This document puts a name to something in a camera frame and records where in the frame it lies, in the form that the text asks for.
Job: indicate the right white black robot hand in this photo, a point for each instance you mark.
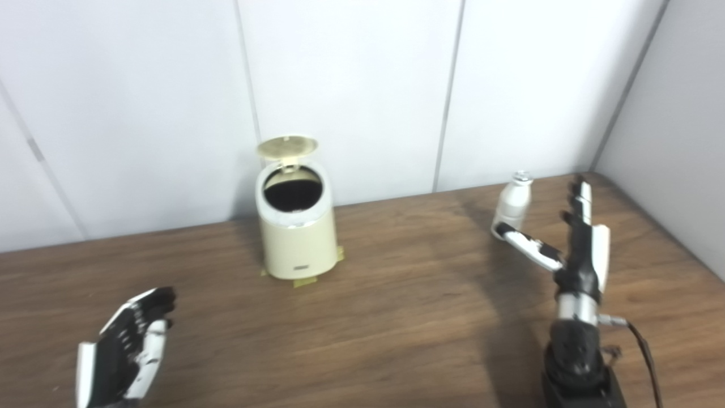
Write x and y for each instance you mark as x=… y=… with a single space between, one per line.
x=580 y=260

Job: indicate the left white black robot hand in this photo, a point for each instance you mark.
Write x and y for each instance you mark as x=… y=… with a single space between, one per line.
x=113 y=362

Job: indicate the small white plastic bottle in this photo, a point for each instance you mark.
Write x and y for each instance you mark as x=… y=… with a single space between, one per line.
x=514 y=207

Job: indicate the cream-colored round bin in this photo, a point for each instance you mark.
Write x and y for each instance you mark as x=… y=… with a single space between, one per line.
x=297 y=249

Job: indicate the cream round bin lid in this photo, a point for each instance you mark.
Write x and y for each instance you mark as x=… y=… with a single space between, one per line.
x=286 y=148

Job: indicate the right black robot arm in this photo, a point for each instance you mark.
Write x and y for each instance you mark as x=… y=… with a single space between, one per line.
x=578 y=362

